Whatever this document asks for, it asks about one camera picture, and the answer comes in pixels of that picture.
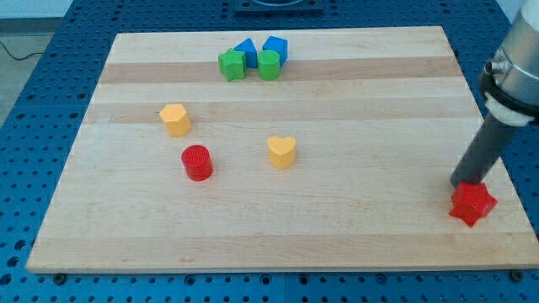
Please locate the green cylinder block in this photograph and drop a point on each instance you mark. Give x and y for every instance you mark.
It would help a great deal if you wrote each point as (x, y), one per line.
(269, 65)

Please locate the blue cube block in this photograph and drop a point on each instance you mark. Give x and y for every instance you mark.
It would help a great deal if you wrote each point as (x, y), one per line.
(278, 45)

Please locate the yellow hexagon block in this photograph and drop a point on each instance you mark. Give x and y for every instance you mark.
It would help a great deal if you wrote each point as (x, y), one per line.
(176, 119)

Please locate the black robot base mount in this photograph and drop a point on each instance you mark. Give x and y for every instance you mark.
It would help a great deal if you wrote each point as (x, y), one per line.
(250, 7)

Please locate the red star block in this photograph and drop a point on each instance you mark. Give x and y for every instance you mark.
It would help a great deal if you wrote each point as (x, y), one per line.
(471, 202)

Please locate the wooden board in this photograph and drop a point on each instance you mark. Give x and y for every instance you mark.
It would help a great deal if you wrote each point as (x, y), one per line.
(381, 116)

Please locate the blue triangle block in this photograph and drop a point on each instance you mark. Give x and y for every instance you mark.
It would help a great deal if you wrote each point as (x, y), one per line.
(250, 51)

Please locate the red cylinder block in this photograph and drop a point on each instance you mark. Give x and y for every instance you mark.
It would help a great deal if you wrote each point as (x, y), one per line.
(197, 162)

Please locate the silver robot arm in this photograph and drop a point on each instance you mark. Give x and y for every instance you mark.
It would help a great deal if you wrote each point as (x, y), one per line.
(510, 78)

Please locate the green star block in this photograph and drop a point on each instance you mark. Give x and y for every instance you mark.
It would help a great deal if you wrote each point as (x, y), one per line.
(233, 64)

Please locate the yellow heart block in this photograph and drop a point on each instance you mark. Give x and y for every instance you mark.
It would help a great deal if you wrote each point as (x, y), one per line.
(282, 151)

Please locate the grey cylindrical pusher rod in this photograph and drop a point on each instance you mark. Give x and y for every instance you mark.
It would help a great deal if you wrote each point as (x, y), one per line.
(483, 152)

